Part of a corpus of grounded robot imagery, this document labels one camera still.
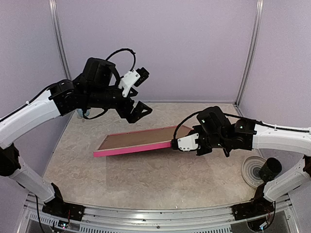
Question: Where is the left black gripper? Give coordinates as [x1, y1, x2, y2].
[86, 82, 154, 124]

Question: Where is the pink wooden picture frame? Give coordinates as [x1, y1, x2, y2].
[93, 125, 192, 158]

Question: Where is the brown cardboard backing board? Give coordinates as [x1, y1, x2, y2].
[98, 127, 190, 150]

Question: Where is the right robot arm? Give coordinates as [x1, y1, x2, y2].
[179, 106, 311, 216]

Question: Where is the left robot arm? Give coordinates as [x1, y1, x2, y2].
[0, 58, 152, 216]

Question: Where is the light blue mug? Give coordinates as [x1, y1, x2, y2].
[76, 108, 93, 118]

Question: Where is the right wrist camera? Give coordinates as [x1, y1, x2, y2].
[171, 133, 200, 152]

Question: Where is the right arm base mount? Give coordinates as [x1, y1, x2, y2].
[231, 193, 275, 221]

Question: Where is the front aluminium rail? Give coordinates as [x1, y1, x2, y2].
[15, 195, 300, 233]

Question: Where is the left aluminium corner post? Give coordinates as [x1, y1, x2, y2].
[48, 0, 72, 80]

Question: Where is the aluminium corner post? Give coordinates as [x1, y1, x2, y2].
[48, 0, 72, 80]
[235, 0, 264, 108]

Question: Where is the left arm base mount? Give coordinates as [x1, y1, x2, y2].
[42, 183, 86, 221]

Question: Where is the right aluminium corner post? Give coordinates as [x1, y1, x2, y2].
[235, 0, 264, 108]

